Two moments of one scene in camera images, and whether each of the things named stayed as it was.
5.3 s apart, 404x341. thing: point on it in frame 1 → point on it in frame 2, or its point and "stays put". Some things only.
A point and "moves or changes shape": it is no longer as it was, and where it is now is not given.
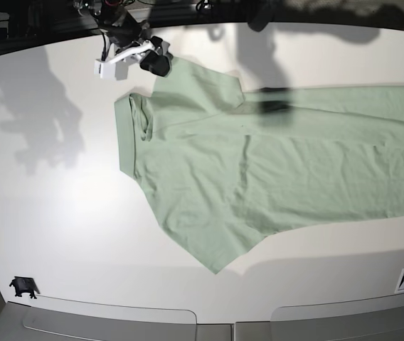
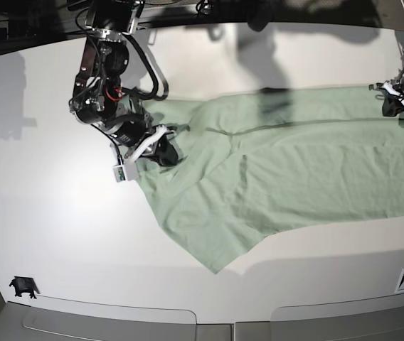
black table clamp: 24,285 stays put
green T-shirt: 230,167 moves or changes shape
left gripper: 129,36 → 134,131
